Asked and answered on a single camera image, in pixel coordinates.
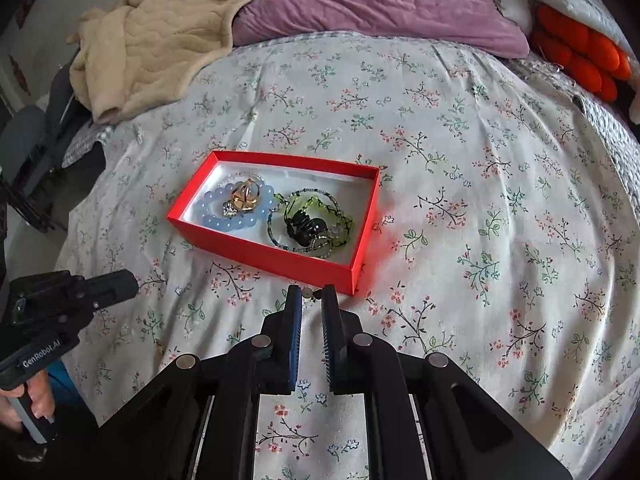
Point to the red cardboard box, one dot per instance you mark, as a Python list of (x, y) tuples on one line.
[(250, 255)]

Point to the purple pillow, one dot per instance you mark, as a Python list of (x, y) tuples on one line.
[(375, 0)]

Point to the person's left hand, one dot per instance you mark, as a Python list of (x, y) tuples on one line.
[(42, 395)]

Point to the floral bedsheet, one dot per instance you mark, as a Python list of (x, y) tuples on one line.
[(500, 185)]

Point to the blue cloth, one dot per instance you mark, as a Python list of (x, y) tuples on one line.
[(65, 382)]

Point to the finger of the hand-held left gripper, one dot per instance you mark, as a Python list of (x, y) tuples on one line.
[(115, 295), (110, 280)]

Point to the grey chair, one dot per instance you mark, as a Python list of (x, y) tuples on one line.
[(25, 160)]

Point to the grey checkered sheet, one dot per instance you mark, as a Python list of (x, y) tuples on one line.
[(610, 125)]

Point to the black hair clip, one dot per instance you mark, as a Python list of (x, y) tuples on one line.
[(300, 225)]

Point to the beige quilted blanket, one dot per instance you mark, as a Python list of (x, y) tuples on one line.
[(165, 30)]

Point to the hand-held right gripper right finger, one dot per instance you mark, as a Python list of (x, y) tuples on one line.
[(328, 340)]

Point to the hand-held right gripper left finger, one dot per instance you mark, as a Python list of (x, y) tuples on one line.
[(295, 340)]

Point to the small stud earring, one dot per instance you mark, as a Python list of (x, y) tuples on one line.
[(311, 294)]

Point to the orange plush toy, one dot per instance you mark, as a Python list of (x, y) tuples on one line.
[(575, 50)]

